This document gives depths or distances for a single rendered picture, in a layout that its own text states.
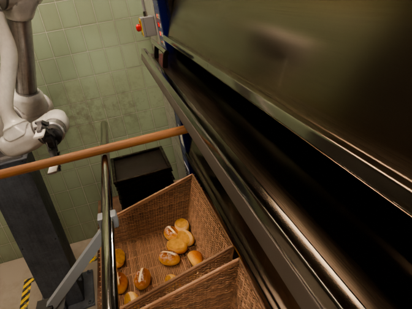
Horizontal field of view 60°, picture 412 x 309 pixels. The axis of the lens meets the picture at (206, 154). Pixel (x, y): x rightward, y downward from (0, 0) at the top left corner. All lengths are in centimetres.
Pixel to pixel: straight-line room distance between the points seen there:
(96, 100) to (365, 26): 215
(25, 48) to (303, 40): 149
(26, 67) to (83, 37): 59
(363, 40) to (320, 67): 7
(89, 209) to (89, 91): 90
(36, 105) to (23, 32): 37
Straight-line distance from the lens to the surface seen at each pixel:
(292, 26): 56
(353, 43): 44
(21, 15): 178
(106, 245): 81
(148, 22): 204
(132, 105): 247
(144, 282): 150
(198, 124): 59
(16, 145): 161
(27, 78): 193
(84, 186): 269
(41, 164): 125
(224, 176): 47
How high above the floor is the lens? 165
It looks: 26 degrees down
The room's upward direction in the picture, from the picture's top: 9 degrees counter-clockwise
